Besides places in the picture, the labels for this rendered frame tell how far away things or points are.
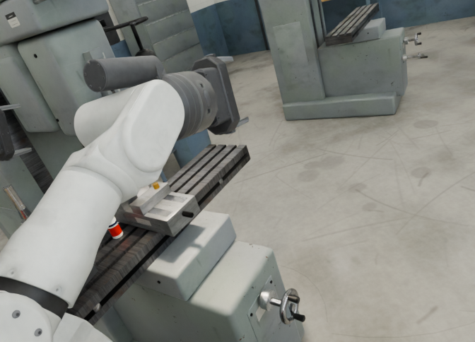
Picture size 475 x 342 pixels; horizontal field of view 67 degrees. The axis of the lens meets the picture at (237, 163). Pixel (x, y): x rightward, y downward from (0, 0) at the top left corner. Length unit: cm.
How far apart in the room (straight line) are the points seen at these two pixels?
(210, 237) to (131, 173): 100
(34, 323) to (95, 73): 25
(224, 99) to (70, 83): 67
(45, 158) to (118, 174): 126
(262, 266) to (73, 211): 106
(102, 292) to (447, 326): 151
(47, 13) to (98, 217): 83
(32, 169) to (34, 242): 126
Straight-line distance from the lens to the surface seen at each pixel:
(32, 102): 133
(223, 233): 139
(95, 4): 120
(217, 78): 56
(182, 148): 359
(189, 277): 129
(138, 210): 132
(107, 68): 41
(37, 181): 160
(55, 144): 163
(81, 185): 35
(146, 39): 632
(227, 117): 56
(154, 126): 38
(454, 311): 208
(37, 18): 110
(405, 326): 201
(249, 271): 132
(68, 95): 117
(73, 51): 117
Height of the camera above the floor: 162
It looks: 27 degrees down
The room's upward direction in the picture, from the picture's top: 18 degrees counter-clockwise
